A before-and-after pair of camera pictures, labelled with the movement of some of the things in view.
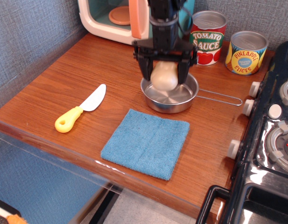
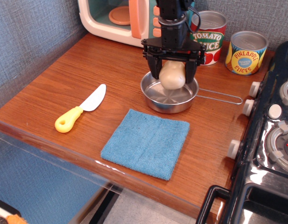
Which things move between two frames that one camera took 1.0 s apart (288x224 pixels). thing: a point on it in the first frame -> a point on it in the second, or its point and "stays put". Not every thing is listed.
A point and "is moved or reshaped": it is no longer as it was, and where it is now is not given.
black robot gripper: [165, 44] -> [173, 44]
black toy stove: [261, 191] stays put
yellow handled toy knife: [65, 122] stays put
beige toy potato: [165, 75] is moved or reshaped
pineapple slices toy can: [246, 53] stays put
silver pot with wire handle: [180, 100] stays put
